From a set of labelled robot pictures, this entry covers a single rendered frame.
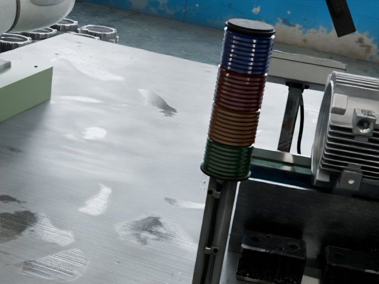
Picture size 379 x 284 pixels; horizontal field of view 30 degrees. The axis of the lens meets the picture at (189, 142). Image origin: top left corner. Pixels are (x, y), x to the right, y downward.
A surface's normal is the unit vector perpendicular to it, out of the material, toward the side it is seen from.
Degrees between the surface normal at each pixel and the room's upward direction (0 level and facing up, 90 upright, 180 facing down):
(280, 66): 65
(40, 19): 119
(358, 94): 88
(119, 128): 0
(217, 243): 90
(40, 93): 90
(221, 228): 90
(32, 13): 101
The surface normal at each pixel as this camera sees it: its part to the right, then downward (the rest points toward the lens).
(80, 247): 0.14, -0.93
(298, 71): -0.07, -0.09
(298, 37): -0.32, 0.29
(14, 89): 0.94, 0.24
